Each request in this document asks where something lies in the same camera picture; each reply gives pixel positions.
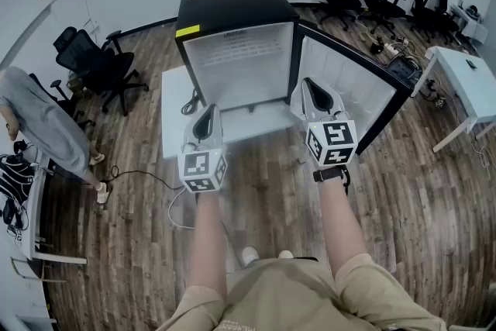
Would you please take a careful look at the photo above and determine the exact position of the black wristwatch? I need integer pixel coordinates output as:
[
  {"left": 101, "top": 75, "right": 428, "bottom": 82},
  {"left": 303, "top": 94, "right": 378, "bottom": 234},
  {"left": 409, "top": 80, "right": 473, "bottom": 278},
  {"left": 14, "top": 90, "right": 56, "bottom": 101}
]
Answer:
[{"left": 312, "top": 165, "right": 349, "bottom": 183}]

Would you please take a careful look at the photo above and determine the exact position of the white desk with cables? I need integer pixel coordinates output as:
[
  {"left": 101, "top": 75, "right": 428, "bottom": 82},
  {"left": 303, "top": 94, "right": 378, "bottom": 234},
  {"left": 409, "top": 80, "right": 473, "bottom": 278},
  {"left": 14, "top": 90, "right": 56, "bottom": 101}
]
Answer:
[{"left": 0, "top": 149, "right": 88, "bottom": 269}]

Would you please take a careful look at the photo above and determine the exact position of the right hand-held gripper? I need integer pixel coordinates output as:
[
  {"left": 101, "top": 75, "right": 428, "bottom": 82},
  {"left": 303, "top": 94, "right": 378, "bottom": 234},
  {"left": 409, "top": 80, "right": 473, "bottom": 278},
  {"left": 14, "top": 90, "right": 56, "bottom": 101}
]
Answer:
[{"left": 289, "top": 76, "right": 358, "bottom": 167}]

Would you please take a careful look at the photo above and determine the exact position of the yellow warning label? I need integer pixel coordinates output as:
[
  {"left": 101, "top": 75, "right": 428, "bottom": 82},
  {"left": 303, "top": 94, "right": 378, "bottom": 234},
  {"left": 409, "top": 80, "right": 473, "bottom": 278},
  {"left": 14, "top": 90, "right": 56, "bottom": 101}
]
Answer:
[{"left": 174, "top": 24, "right": 201, "bottom": 39}]

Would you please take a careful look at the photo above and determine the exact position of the coiled black power cord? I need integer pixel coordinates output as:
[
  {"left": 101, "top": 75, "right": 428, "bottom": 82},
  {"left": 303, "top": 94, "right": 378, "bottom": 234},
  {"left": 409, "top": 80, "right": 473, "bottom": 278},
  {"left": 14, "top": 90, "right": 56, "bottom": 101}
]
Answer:
[{"left": 181, "top": 88, "right": 203, "bottom": 116}]

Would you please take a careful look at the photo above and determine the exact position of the beige shirt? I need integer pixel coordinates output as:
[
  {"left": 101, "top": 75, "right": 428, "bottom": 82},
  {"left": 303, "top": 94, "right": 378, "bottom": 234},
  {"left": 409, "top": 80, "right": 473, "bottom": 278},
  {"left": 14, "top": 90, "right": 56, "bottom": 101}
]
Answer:
[{"left": 157, "top": 253, "right": 447, "bottom": 331}]

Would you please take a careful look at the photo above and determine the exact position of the person's left forearm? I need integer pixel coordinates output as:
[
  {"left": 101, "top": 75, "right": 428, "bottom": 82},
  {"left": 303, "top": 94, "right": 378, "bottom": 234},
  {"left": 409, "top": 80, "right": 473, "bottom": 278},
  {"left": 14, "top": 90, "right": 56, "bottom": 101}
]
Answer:
[{"left": 187, "top": 189, "right": 229, "bottom": 300}]

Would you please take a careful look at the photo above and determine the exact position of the black floor cable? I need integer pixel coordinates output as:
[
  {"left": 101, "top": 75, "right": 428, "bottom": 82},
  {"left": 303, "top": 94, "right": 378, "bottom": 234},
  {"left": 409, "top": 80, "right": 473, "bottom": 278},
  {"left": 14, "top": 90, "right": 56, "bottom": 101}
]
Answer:
[{"left": 102, "top": 165, "right": 188, "bottom": 191}]

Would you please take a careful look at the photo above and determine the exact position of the detached grey chair seat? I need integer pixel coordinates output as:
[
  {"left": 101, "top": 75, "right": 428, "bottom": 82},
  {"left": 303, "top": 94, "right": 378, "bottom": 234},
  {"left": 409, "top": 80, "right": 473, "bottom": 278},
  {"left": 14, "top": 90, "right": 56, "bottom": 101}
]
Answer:
[{"left": 385, "top": 56, "right": 423, "bottom": 81}]

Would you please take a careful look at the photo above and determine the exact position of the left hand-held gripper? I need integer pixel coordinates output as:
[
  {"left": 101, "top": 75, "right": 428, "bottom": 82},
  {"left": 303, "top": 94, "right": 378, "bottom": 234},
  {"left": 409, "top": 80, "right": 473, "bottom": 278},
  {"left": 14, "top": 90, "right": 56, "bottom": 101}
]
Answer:
[{"left": 177, "top": 103, "right": 229, "bottom": 194}]

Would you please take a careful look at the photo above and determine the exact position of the person's right forearm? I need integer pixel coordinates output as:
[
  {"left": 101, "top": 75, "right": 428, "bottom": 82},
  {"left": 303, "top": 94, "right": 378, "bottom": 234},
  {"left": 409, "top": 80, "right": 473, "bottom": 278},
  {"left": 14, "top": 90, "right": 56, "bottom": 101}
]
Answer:
[{"left": 317, "top": 176, "right": 370, "bottom": 273}]

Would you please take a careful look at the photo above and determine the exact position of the white low platform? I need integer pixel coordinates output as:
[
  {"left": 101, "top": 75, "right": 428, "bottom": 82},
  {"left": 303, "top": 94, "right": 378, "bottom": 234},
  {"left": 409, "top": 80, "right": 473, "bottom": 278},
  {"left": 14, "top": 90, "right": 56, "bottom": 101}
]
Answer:
[{"left": 160, "top": 65, "right": 307, "bottom": 160}]

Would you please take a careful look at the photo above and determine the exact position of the white desk with metal legs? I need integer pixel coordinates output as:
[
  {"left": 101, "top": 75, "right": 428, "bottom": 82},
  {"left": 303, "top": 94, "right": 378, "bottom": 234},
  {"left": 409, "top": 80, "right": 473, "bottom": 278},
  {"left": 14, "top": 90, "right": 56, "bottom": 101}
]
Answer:
[{"left": 410, "top": 45, "right": 496, "bottom": 153}]

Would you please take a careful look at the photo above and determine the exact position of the white floor cable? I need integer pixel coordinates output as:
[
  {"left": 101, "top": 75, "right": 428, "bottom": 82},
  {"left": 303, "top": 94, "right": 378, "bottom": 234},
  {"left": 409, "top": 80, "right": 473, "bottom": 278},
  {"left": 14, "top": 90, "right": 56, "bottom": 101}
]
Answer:
[{"left": 167, "top": 188, "right": 199, "bottom": 231}]

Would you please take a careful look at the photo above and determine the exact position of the black bag with white cables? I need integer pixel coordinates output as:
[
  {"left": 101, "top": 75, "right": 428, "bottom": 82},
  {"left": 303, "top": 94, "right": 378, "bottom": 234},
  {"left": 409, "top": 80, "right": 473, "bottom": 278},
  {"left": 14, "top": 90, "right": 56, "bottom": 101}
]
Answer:
[{"left": 0, "top": 153, "right": 36, "bottom": 206}]

